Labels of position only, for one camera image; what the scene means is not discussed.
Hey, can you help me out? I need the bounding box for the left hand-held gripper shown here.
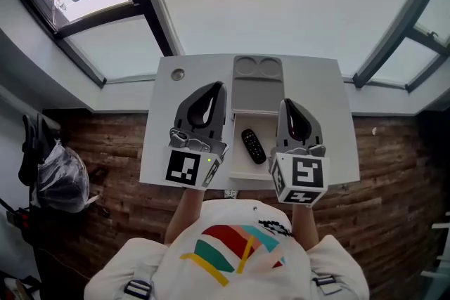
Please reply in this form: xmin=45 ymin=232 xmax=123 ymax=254
xmin=162 ymin=81 xmax=230 ymax=191

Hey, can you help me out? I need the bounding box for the person's right forearm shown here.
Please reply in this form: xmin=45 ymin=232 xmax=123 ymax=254
xmin=292 ymin=203 xmax=320 ymax=252

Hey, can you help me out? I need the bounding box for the person's white printed shirt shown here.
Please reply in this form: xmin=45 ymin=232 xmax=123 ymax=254
xmin=84 ymin=199 xmax=371 ymax=300

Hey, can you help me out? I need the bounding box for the white metal rack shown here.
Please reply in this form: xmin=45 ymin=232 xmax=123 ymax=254
xmin=420 ymin=210 xmax=450 ymax=300

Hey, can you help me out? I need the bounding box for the clear plastic bag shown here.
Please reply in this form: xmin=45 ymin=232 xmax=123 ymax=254
xmin=37 ymin=138 xmax=100 ymax=214

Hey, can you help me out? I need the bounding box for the thin floor cable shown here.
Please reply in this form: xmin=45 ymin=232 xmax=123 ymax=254
xmin=34 ymin=247 xmax=93 ymax=281

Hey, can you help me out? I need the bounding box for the black and white bag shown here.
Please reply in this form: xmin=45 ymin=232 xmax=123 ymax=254
xmin=0 ymin=275 xmax=41 ymax=300

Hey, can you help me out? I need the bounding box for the person's left forearm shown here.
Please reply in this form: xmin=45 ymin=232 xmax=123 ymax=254
xmin=164 ymin=188 xmax=205 ymax=245

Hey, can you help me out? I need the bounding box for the black office chair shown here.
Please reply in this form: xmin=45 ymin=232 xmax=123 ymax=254
xmin=18 ymin=112 xmax=112 ymax=219

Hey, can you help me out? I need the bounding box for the orange and black device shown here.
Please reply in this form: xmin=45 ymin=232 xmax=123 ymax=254
xmin=6 ymin=209 xmax=31 ymax=230

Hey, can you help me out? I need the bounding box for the black remote control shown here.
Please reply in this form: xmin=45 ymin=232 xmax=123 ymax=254
xmin=240 ymin=129 xmax=267 ymax=165

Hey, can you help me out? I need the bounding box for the black strap buckle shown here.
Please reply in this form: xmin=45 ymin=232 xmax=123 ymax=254
xmin=311 ymin=274 xmax=337 ymax=287
xmin=123 ymin=279 xmax=153 ymax=300

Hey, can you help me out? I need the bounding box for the grey drawer organizer tray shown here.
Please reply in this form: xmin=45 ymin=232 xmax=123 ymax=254
xmin=228 ymin=55 xmax=286 ymax=182

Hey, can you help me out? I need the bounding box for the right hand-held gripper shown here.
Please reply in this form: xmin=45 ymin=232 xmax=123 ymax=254
xmin=269 ymin=98 xmax=331 ymax=207

